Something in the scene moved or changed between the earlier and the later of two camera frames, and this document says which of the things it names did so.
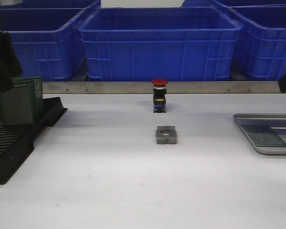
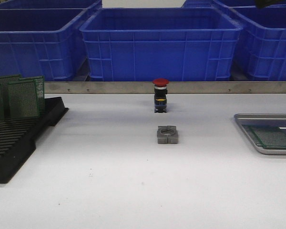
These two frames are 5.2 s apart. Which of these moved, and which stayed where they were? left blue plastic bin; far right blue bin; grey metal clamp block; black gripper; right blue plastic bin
Moved: black gripper
Stayed: left blue plastic bin; right blue plastic bin; grey metal clamp block; far right blue bin
